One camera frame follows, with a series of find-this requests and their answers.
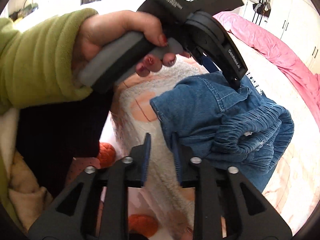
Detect pink duvet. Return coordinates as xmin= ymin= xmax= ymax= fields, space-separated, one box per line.
xmin=213 ymin=11 xmax=319 ymax=125

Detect blue denim lace-trimmed pants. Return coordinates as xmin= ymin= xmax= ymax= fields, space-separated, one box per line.
xmin=150 ymin=71 xmax=294 ymax=191

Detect left hand red nails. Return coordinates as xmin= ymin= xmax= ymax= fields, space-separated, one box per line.
xmin=71 ymin=10 xmax=192 ymax=78

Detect peach bear plush blanket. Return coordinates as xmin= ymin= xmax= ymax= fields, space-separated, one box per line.
xmin=100 ymin=55 xmax=320 ymax=240

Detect white wardrobe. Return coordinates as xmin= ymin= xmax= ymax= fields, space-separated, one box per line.
xmin=240 ymin=0 xmax=320 ymax=75

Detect green left sleeve forearm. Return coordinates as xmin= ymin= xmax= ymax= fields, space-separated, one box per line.
xmin=1 ymin=9 xmax=97 ymax=114

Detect hanging bags on door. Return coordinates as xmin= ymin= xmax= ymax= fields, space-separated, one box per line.
xmin=249 ymin=0 xmax=271 ymax=25

